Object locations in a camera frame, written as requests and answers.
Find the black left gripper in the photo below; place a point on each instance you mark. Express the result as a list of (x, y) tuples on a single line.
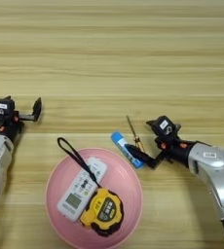
[(10, 128)]

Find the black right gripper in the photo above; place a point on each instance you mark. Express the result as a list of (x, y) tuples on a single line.
[(179, 150)]

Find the blue glue stick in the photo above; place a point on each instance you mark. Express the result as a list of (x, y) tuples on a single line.
[(122, 144)]

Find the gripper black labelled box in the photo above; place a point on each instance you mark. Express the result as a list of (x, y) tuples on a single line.
[(164, 126), (3, 108)]

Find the yellow black tape measure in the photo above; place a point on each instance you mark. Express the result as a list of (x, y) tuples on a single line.
[(104, 210)]

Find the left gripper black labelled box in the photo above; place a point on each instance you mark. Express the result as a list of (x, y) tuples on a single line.
[(3, 108)]

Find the pink round plate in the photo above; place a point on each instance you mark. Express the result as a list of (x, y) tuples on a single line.
[(127, 181)]

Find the white remote control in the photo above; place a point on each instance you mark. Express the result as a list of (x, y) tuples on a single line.
[(73, 201)]

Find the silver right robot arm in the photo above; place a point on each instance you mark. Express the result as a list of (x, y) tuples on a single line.
[(214, 175)]

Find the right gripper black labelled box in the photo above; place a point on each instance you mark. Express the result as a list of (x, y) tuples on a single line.
[(164, 126)]

